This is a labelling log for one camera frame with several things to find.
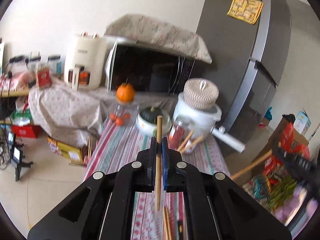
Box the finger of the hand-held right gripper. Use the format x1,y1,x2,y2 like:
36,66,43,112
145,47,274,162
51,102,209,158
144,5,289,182
276,142,297,160

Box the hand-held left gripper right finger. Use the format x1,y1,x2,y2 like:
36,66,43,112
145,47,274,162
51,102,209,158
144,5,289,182
161,137,293,240

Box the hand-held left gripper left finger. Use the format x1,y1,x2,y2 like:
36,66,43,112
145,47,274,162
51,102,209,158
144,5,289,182
27,136,159,240

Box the tan bamboo chopstick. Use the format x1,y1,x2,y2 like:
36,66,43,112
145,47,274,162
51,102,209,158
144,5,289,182
177,130,194,153
230,149,273,181
155,116,163,211
184,135,204,154

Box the pile of wooden chopsticks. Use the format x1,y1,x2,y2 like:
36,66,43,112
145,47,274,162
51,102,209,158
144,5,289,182
162,207,173,240

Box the red plastic bag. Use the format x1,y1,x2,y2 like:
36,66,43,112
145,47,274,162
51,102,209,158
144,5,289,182
279,122,310,161

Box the blue and white carton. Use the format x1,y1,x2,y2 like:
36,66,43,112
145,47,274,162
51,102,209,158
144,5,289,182
294,110,312,136

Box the tall jar of red berries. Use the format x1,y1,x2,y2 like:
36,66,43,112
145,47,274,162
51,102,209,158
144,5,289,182
169,115,192,151

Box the green leafy vegetables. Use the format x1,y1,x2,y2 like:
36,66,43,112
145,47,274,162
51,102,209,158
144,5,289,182
265,175,298,211

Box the white bowl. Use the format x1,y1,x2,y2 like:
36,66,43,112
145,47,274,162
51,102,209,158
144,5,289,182
136,111,173,136

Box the patterned striped tablecloth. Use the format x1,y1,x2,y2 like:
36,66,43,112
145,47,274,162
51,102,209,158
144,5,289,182
84,119,230,240

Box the green pumpkin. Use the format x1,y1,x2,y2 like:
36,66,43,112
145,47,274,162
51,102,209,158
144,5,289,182
140,107,163,123

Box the white electric pot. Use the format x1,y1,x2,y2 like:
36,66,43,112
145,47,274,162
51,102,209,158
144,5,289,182
172,92,244,154

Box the clear jar with small tomatoes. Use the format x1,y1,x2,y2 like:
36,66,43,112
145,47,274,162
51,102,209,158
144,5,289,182
109,100,139,127

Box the orange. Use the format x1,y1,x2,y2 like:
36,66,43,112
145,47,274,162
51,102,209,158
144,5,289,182
116,82,135,103

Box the colourful printed box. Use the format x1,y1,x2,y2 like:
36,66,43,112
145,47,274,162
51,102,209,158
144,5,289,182
47,136,88,166

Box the black microwave oven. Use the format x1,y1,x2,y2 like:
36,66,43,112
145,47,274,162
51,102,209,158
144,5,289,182
105,36,195,96

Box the grey refrigerator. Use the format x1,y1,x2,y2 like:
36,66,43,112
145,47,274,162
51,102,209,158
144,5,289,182
195,0,293,158

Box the floral cover cloth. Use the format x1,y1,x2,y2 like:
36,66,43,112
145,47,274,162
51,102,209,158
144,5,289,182
28,79,175,148

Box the cream air fryer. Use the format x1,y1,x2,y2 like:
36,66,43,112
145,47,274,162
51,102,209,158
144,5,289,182
63,32,107,91

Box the floral pillow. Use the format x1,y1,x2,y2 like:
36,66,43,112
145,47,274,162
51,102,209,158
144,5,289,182
104,14,213,64

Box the red cardboard box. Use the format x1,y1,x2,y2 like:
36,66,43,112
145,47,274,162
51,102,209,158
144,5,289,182
11,124,41,139

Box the black tripod device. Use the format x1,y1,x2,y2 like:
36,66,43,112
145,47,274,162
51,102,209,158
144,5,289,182
0,130,34,182

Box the red label snack packet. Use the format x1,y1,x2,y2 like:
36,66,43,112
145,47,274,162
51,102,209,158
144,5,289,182
36,65,52,88

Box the yellow flyer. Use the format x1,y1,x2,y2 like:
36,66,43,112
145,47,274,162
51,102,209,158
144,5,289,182
227,0,264,25

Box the wooden shelf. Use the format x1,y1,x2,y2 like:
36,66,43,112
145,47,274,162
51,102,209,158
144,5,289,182
0,90,31,126

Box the woven rope basket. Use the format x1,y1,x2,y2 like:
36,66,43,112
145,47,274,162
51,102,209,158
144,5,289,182
183,78,219,110

